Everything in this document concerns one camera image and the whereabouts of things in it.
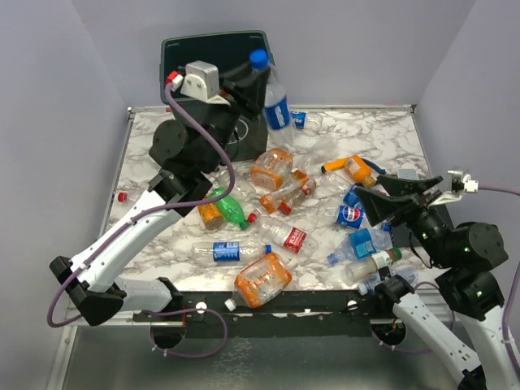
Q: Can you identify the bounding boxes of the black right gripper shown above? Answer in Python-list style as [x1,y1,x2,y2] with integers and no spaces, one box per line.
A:
[354,172,456,267]

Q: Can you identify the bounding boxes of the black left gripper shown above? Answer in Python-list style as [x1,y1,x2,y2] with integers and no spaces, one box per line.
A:
[198,62,270,173]

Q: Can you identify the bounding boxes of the blue label water bottle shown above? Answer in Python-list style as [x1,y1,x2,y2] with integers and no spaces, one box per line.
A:
[249,49,294,150]

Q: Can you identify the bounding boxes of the orange label crushed bottle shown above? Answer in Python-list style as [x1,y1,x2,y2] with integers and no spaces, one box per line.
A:
[259,170,310,214]

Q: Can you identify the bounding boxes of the large clear plastic bottle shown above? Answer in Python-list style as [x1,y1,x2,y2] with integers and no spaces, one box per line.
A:
[212,170,257,202]

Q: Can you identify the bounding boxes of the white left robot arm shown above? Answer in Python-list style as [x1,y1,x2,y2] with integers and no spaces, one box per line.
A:
[50,61,271,326]

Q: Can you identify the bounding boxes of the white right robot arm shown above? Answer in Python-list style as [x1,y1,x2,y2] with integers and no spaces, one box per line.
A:
[355,171,519,389]

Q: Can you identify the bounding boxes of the dark green trash bin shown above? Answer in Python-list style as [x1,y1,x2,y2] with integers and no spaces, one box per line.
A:
[159,30,274,162]

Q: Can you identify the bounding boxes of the grey white power bank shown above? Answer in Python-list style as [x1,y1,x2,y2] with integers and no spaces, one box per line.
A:
[397,168,419,180]

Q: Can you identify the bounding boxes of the crushed Pepsi bottle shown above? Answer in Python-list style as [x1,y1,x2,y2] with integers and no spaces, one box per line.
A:
[335,185,370,230]

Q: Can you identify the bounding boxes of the light blue label bottle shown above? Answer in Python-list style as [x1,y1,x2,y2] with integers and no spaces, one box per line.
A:
[327,224,393,266]

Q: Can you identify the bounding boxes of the black flat box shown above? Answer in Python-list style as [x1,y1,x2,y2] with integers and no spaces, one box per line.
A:
[390,206,453,248]

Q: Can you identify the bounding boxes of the far Pepsi label bottle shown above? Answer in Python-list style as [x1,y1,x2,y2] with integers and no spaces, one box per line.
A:
[291,111,323,130]

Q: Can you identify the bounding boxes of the yellow utility knife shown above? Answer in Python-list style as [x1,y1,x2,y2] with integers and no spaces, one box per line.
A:
[321,158,346,174]

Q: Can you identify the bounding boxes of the green cap milk tea bottle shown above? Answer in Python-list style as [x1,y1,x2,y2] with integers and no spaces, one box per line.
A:
[344,248,402,284]

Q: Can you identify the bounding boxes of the large orange juice bottle far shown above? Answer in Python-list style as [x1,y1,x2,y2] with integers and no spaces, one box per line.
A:
[251,148,293,191]

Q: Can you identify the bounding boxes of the large orange juice bottle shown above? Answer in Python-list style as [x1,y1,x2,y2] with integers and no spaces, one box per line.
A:
[251,148,293,191]
[224,253,293,312]

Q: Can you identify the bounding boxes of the small clear blue cap bottle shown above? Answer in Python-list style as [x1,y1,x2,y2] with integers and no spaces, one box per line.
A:
[357,267,418,296]

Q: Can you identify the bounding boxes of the red label clear bottle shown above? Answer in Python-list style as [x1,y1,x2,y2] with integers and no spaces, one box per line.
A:
[255,215,319,258]

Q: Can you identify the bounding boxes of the green plastic bottle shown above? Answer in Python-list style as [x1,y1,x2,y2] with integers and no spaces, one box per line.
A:
[214,195,250,230]

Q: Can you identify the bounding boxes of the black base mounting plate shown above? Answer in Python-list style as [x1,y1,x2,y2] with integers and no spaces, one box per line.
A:
[132,288,407,339]

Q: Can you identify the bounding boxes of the small orange tea bottle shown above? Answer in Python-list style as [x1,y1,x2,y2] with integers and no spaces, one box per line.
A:
[197,203,224,231]

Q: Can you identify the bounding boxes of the large orange juice bottle near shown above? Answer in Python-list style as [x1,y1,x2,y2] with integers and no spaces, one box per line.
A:
[224,253,293,312]

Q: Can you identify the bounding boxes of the blue label bottle near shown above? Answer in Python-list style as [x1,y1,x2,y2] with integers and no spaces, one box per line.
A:
[192,240,272,264]

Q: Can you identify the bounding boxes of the red cap water bottle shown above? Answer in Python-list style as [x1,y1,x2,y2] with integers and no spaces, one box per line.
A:
[116,191,140,204]

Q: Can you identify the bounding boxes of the blue handled pliers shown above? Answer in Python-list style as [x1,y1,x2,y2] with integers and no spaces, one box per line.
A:
[362,158,386,175]

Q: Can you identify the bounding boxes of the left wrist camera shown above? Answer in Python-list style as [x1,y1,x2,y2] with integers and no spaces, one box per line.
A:
[166,60,230,106]

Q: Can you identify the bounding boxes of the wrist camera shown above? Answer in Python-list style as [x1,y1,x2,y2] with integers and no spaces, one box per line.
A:
[166,60,230,106]
[430,169,479,206]

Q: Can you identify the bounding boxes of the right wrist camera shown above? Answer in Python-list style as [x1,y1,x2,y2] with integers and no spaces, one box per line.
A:
[430,169,479,206]

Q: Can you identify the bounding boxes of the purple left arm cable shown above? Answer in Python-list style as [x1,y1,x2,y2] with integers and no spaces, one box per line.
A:
[45,83,237,359]

